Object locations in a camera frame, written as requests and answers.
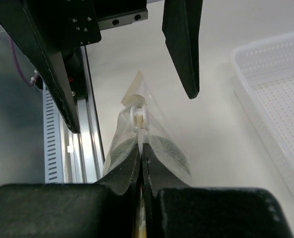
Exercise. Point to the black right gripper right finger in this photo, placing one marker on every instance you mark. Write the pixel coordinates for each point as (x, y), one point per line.
(176, 210)

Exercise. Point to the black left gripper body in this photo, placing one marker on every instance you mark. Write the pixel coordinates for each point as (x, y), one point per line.
(68, 24)

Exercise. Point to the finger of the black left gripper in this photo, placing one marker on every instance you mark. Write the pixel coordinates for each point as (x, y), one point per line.
(181, 26)
(27, 22)

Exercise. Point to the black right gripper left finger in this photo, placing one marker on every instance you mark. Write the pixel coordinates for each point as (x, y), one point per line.
(104, 209)

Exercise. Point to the green netted fake melon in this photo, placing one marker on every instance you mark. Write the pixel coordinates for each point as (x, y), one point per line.
(166, 151)

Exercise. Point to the clear zip top bag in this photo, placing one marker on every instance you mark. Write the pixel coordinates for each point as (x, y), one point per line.
(142, 117)

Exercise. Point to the white perforated plastic basket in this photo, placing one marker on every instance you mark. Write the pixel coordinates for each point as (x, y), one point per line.
(264, 85)

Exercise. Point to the aluminium mounting rail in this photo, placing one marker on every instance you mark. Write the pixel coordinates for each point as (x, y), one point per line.
(84, 158)

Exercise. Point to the slotted grey cable duct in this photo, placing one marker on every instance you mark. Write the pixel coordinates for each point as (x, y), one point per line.
(52, 140)

